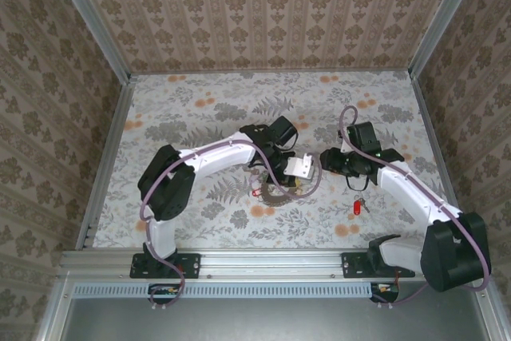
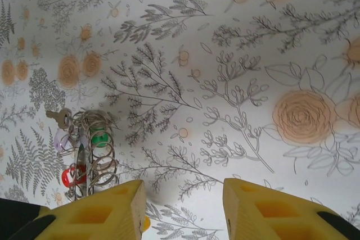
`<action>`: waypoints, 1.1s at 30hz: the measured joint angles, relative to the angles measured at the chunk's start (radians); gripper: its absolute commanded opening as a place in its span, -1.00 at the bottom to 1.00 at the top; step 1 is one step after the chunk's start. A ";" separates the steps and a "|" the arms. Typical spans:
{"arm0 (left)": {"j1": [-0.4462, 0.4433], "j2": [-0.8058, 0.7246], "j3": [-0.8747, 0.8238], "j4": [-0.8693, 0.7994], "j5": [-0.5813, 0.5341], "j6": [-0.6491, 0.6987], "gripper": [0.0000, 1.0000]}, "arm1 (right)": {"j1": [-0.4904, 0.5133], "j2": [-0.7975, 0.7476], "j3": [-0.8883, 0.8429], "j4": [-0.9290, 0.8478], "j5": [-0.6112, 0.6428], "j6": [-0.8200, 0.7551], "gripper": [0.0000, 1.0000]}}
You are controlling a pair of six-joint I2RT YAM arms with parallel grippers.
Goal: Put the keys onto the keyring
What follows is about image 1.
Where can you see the aluminium rear frame rail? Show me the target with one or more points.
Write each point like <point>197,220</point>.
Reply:
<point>271,73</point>

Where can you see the aluminium upright frame post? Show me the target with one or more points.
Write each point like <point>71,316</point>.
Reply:
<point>96,21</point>
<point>443,17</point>

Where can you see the black connector box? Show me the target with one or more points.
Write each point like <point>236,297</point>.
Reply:
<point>159,290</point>
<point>383,289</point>

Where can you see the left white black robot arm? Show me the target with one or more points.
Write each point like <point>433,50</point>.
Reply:
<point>215,155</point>

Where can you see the aluminium side frame rail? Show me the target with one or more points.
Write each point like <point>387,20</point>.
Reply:
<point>426,117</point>
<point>120,117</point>

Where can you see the grey metal panel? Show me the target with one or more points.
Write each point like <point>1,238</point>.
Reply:
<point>259,321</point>

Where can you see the red tag key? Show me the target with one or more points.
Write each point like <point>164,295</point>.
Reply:
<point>256,193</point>
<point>357,208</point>

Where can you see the floral patterned table cover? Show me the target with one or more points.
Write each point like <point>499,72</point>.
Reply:
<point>239,217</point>

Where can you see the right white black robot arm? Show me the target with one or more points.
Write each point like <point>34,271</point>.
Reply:
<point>407,201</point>

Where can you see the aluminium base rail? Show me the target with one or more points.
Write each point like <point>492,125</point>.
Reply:
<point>271,265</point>

